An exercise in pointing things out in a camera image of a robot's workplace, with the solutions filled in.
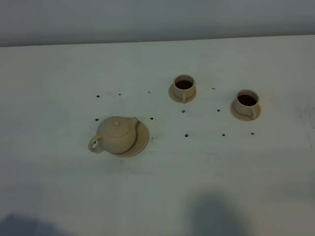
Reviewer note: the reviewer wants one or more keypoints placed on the beige teapot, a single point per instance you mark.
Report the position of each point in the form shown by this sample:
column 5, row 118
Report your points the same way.
column 114, row 135

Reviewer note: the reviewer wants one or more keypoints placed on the beige teapot saucer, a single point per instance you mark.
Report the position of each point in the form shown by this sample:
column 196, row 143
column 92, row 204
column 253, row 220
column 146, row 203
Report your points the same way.
column 141, row 141

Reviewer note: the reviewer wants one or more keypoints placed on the beige saucer near centre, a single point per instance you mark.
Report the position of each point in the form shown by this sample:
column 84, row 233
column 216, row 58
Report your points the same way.
column 177, row 99

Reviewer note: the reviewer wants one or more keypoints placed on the beige teacup near centre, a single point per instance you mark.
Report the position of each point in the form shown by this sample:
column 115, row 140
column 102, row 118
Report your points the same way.
column 184, row 88

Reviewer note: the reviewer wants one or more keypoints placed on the beige teacup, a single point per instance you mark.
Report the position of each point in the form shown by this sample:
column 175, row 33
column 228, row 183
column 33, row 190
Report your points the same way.
column 184, row 88
column 246, row 102

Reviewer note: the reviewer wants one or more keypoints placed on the beige saucer far right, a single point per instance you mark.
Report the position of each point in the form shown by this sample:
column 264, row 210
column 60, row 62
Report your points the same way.
column 243, row 117

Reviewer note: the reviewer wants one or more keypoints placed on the beige teacup far right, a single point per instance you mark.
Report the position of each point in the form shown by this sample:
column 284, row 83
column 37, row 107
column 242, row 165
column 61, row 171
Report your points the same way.
column 246, row 102

